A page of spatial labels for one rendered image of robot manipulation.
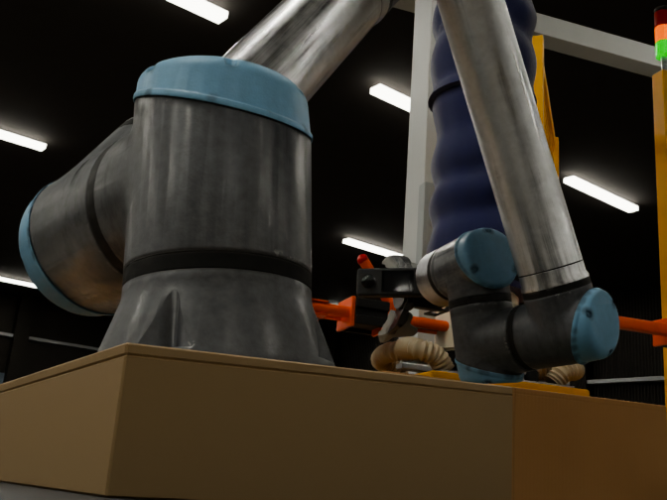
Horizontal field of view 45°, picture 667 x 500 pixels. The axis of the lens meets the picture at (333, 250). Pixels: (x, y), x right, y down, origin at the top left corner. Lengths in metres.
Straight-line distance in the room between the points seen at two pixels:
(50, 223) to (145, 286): 0.21
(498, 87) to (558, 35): 3.53
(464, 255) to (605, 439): 0.60
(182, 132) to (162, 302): 0.13
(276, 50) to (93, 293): 0.36
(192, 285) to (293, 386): 0.16
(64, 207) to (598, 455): 1.13
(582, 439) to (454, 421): 1.05
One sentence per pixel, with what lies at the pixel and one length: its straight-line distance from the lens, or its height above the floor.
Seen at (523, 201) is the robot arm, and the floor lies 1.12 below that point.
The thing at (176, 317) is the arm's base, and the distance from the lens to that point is 0.58.
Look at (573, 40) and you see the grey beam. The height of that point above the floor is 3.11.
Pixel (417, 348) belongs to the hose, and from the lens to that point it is 1.52.
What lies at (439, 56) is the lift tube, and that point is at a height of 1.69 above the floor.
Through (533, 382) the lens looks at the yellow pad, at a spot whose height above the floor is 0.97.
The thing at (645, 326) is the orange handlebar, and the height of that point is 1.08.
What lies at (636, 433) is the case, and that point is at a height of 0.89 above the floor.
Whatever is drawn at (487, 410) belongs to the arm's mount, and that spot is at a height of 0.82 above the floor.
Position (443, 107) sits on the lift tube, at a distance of 1.80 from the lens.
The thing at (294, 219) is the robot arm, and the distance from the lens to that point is 0.63.
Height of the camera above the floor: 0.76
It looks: 16 degrees up
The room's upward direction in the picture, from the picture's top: 4 degrees clockwise
